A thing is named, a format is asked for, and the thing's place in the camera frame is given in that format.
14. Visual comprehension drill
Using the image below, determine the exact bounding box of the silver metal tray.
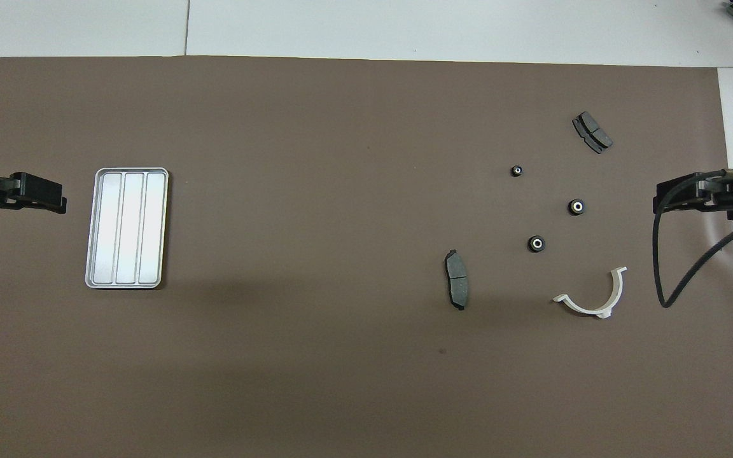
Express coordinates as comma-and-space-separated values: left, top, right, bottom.
85, 167, 170, 290

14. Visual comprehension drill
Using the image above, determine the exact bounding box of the short grey brake pad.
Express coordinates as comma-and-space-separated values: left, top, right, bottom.
572, 111, 614, 155

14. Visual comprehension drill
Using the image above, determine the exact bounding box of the long grey brake pad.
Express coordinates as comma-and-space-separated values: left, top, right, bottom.
444, 249, 470, 312

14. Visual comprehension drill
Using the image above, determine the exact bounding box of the brown table mat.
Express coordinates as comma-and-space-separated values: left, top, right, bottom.
0, 55, 733, 458

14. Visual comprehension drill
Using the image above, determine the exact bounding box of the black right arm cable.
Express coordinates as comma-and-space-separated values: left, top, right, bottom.
652, 169, 733, 309

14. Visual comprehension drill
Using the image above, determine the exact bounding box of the white curved plastic bracket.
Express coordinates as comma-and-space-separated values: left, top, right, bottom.
552, 266, 628, 319

